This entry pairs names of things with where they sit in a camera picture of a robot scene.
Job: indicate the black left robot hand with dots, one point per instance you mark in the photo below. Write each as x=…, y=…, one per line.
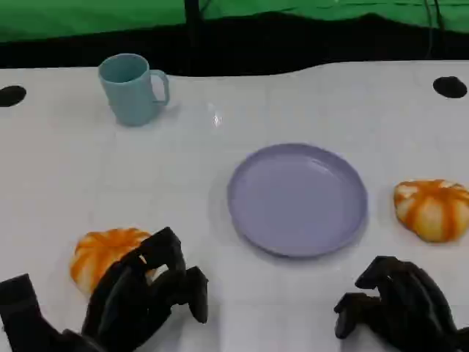
x=124, y=300

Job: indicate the lilac plate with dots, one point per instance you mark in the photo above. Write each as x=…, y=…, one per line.
x=297, y=199

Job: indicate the green cloth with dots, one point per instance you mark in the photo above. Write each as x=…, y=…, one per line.
x=91, y=16

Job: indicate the pale green mug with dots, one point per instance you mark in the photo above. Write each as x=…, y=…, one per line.
x=128, y=91

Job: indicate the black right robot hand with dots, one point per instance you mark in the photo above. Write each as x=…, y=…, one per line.
x=410, y=308

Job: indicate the black table grommet hole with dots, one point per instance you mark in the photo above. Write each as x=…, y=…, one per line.
x=450, y=87
x=11, y=96

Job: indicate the orange white toy bread roll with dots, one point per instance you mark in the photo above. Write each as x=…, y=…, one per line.
x=99, y=253
x=434, y=212

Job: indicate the black vertical pole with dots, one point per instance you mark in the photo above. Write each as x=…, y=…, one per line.
x=192, y=33

